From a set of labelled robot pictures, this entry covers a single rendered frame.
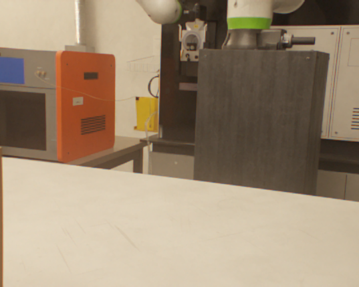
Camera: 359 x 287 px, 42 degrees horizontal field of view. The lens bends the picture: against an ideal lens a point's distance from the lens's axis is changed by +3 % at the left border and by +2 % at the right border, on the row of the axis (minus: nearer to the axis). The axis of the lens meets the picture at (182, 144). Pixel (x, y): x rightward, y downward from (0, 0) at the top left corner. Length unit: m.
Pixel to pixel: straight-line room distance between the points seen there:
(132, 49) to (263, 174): 2.42
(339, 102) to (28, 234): 1.67
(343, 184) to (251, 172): 0.82
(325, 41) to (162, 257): 1.66
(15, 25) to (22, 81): 2.25
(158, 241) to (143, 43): 3.03
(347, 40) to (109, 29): 2.06
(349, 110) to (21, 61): 1.33
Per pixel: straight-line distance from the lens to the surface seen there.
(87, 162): 1.86
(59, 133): 1.81
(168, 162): 2.20
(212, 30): 2.18
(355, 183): 2.06
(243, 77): 1.28
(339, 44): 2.08
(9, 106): 1.94
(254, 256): 0.54
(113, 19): 3.65
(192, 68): 2.12
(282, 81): 1.26
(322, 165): 2.07
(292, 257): 0.55
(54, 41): 3.91
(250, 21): 1.35
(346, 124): 2.09
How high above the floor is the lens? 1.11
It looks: 10 degrees down
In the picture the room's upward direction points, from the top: 2 degrees clockwise
